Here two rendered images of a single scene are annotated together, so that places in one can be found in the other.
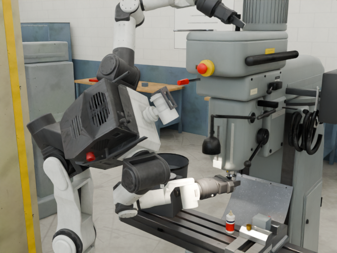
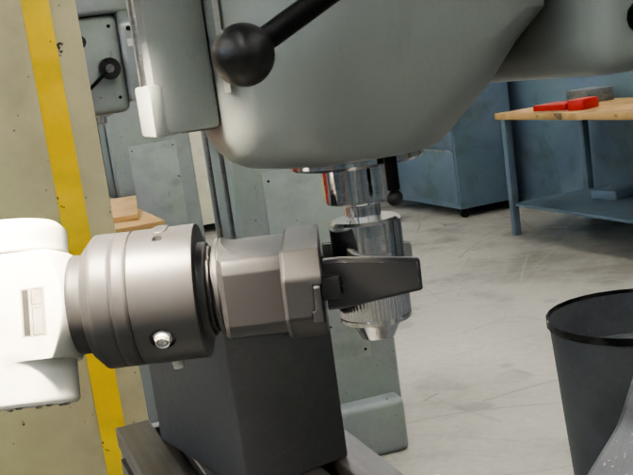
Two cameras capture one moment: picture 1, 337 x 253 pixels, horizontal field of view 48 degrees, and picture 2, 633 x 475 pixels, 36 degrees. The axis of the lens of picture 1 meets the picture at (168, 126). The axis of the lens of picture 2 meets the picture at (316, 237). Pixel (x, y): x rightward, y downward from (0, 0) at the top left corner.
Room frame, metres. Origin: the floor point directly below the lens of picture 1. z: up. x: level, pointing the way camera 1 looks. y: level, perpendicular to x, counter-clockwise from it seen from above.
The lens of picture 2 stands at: (1.04, -0.58, 1.37)
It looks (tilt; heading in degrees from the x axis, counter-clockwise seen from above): 10 degrees down; 32
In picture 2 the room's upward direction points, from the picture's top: 8 degrees counter-clockwise
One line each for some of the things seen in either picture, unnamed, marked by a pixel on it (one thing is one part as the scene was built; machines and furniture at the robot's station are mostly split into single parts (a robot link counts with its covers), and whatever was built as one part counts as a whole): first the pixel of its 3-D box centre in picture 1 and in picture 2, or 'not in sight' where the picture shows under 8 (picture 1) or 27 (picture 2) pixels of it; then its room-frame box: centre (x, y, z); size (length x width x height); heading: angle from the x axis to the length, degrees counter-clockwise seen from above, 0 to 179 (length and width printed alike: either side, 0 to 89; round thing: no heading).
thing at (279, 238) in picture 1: (258, 238); not in sight; (1.46, -0.39, 1.02); 0.35 x 0.15 x 0.11; 140
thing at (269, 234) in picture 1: (255, 234); not in sight; (1.44, -0.37, 1.06); 0.12 x 0.06 x 0.04; 50
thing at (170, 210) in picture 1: (159, 192); (235, 361); (1.85, 0.05, 1.07); 0.22 x 0.12 x 0.20; 63
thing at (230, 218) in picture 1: (230, 221); not in sight; (1.62, -0.29, 1.02); 0.04 x 0.04 x 0.11
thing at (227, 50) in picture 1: (238, 50); not in sight; (1.59, -0.29, 1.81); 0.47 x 0.26 x 0.16; 142
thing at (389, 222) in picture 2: (231, 175); (365, 224); (1.58, -0.28, 1.26); 0.05 x 0.05 x 0.01
